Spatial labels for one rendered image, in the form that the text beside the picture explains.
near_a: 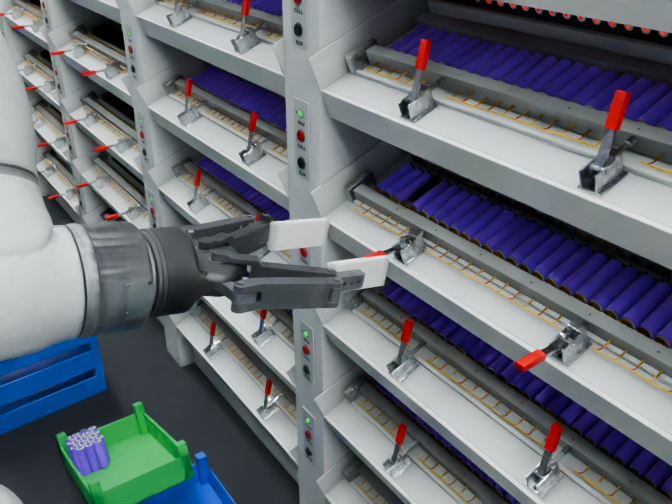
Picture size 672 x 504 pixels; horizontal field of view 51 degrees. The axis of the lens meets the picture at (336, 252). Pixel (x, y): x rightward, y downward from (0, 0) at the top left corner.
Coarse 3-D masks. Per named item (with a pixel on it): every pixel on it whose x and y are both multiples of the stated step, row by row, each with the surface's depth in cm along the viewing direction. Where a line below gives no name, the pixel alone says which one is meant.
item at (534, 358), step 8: (560, 336) 75; (552, 344) 75; (560, 344) 75; (536, 352) 73; (544, 352) 74; (552, 352) 74; (520, 360) 72; (528, 360) 72; (536, 360) 72; (544, 360) 73; (520, 368) 72; (528, 368) 72
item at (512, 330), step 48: (384, 144) 109; (336, 192) 108; (336, 240) 109; (384, 240) 100; (576, 240) 88; (432, 288) 90; (480, 288) 87; (480, 336) 87; (528, 336) 80; (576, 384) 74; (624, 384) 72; (624, 432) 72
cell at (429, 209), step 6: (456, 186) 100; (444, 192) 100; (450, 192) 100; (456, 192) 100; (438, 198) 99; (444, 198) 99; (450, 198) 100; (432, 204) 99; (438, 204) 99; (426, 210) 98; (432, 210) 99
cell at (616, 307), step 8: (640, 280) 78; (648, 280) 78; (632, 288) 78; (640, 288) 77; (648, 288) 78; (624, 296) 77; (632, 296) 77; (640, 296) 77; (616, 304) 77; (624, 304) 77; (632, 304) 77; (616, 312) 76; (624, 312) 77
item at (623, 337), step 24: (360, 192) 106; (408, 216) 98; (432, 240) 95; (456, 240) 91; (480, 264) 88; (504, 264) 86; (528, 288) 82; (552, 288) 81; (576, 312) 77; (600, 312) 76; (600, 336) 76; (624, 336) 73; (648, 360) 71
